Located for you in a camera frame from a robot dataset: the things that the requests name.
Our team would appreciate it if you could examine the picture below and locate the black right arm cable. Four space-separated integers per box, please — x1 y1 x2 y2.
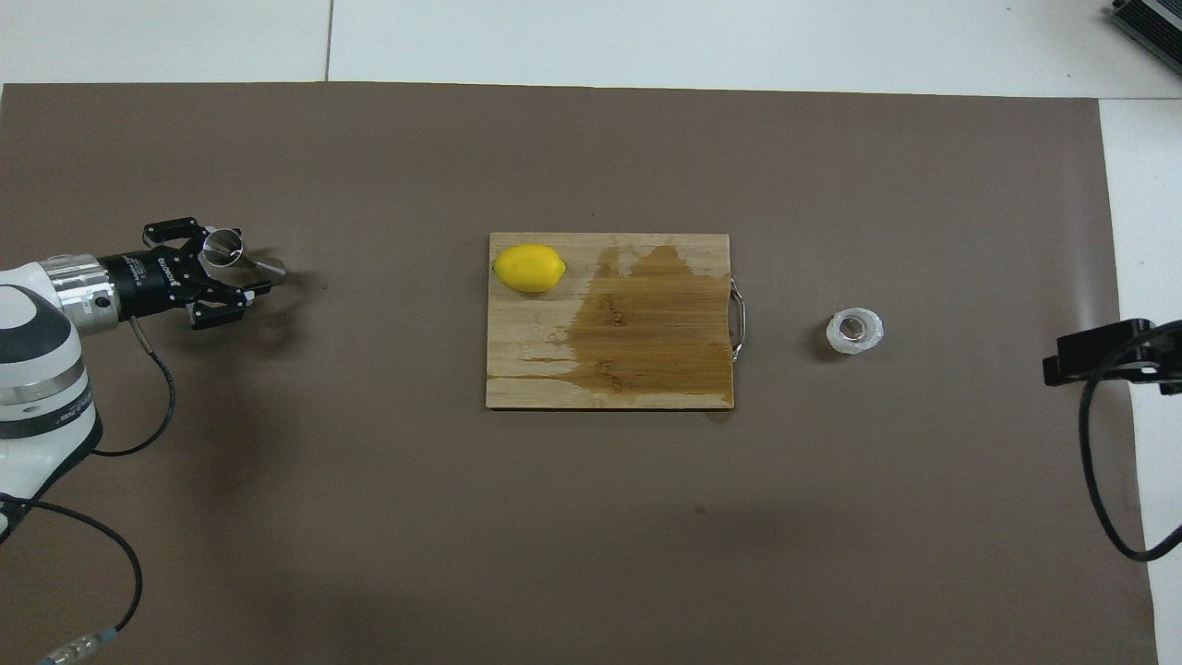
1079 323 1182 562

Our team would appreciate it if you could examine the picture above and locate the steel double jigger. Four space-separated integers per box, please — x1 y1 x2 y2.
202 229 287 281

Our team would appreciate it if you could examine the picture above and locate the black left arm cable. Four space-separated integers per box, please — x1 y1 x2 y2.
0 314 176 665

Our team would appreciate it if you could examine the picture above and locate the wooden cutting board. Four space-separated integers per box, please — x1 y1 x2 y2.
486 232 745 411

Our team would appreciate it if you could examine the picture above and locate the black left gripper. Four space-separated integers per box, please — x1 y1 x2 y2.
100 218 273 332

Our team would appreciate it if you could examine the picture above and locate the yellow lemon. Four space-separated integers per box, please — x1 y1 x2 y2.
492 243 567 295

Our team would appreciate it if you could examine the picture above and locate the grey ribbed device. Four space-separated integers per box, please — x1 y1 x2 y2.
1106 0 1182 77

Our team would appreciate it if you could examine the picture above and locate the brown paper table mat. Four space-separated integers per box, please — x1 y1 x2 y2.
0 81 1160 665

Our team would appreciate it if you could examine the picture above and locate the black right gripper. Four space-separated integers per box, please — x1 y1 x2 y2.
1043 319 1182 396

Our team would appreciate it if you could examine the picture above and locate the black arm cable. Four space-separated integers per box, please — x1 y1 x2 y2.
0 314 176 665
1079 323 1182 562

